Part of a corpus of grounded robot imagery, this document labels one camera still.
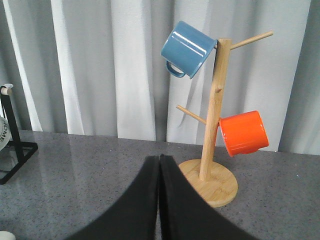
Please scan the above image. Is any white HOME mug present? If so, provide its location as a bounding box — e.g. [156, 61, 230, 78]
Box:
[0, 117, 12, 150]

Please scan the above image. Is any wooden mug tree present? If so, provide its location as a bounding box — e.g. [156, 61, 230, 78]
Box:
[176, 30, 274, 208]

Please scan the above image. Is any orange mug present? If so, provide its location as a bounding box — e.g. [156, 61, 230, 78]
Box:
[219, 110, 269, 157]

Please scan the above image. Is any blue mug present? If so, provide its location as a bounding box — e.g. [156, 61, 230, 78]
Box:
[160, 21, 218, 79]

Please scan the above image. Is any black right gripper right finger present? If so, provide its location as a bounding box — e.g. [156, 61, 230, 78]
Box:
[159, 154, 256, 240]

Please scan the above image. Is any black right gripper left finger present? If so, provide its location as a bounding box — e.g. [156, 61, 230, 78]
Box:
[68, 156, 160, 240]

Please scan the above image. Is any black mug rack wooden bar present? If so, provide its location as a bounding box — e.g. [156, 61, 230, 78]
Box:
[0, 83, 38, 185]

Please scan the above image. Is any grey curtain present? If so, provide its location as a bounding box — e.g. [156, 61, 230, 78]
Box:
[0, 0, 320, 155]

